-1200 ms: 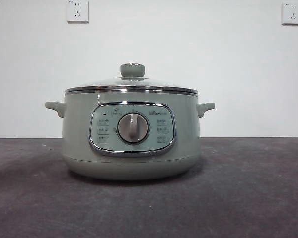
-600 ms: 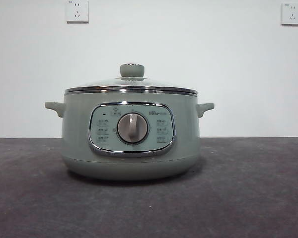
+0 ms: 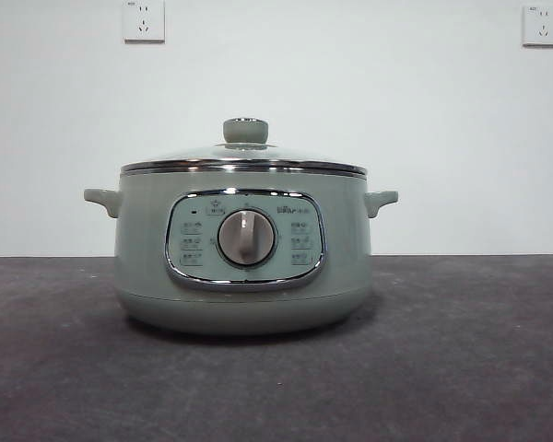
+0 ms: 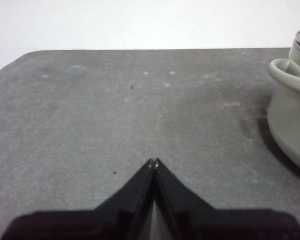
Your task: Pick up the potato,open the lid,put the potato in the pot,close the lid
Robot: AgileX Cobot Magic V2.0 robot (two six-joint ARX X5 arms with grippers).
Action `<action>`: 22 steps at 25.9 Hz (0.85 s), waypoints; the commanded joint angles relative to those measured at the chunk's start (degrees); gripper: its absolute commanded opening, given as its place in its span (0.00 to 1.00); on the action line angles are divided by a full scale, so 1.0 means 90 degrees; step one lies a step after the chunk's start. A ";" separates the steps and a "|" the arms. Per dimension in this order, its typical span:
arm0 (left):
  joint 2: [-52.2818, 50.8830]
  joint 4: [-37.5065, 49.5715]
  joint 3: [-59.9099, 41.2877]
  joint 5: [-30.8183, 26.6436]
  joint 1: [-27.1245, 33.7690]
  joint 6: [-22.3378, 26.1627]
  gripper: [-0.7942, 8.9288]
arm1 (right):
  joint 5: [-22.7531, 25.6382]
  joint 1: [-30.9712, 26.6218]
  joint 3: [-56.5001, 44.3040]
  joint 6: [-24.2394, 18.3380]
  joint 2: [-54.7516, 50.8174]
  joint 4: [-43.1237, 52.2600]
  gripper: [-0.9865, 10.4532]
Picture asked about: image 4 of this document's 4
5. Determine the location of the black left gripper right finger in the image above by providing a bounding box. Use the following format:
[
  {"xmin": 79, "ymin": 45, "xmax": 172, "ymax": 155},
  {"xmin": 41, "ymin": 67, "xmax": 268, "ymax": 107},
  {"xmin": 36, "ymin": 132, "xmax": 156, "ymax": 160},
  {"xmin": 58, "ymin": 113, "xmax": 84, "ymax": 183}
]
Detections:
[{"xmin": 153, "ymin": 158, "xmax": 300, "ymax": 240}]

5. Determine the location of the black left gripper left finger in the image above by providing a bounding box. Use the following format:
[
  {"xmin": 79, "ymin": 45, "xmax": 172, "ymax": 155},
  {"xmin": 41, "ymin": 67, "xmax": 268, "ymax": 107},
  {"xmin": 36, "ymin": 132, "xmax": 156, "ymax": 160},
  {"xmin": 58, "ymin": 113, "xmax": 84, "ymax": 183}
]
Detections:
[{"xmin": 1, "ymin": 158, "xmax": 156, "ymax": 240}]

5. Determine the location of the pale green electric cooking pot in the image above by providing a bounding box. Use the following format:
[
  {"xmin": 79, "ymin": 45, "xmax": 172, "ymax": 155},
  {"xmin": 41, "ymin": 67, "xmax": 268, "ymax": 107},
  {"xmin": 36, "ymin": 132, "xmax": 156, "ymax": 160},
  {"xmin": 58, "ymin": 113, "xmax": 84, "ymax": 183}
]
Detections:
[{"xmin": 266, "ymin": 26, "xmax": 300, "ymax": 176}]

